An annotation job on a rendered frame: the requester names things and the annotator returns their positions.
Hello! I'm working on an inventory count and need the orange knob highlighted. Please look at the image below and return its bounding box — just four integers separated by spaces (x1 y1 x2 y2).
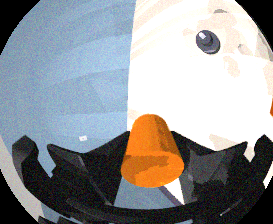
121 113 184 188

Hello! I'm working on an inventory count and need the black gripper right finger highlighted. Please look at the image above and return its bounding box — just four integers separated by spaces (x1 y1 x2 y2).
171 131 248 204

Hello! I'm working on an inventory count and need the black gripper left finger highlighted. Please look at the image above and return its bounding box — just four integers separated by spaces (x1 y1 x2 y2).
47 131 131 206

